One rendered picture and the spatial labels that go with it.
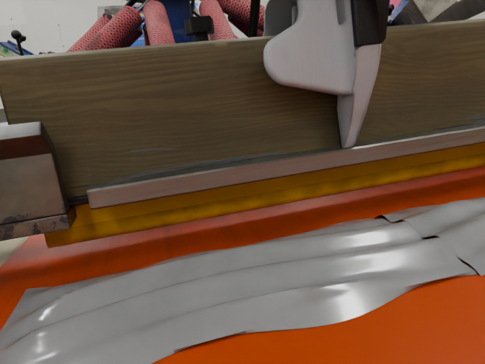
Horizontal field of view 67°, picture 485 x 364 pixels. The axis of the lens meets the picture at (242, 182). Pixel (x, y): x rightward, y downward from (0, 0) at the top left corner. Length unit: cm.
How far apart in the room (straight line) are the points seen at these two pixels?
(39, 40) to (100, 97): 430
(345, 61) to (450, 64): 9
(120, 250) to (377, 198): 16
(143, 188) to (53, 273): 6
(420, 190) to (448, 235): 9
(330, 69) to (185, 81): 7
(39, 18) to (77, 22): 36
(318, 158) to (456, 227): 7
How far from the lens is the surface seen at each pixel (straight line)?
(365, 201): 25
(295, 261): 16
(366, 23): 20
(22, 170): 19
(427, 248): 17
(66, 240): 22
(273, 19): 25
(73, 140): 20
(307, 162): 20
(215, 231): 22
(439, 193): 27
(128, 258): 20
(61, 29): 446
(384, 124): 24
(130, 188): 19
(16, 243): 27
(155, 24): 81
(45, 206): 20
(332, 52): 20
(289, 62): 19
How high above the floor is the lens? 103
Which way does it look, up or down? 15 degrees down
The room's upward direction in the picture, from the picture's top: 6 degrees counter-clockwise
